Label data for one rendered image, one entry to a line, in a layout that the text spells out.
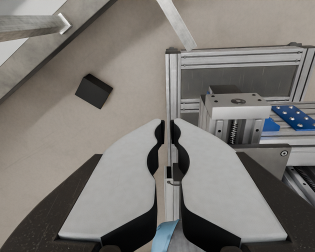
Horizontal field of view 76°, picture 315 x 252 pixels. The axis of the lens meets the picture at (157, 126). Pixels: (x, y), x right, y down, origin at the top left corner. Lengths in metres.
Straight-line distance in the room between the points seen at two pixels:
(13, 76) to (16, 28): 0.41
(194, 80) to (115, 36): 0.59
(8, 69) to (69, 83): 0.76
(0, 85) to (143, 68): 0.85
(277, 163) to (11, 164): 2.17
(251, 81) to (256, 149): 0.89
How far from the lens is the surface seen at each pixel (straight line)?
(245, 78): 1.35
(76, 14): 0.78
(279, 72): 1.42
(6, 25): 0.54
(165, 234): 0.42
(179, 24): 0.60
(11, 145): 2.20
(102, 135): 1.75
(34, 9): 0.93
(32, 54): 0.87
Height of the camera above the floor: 1.43
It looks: 61 degrees down
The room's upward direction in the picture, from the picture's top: 176 degrees counter-clockwise
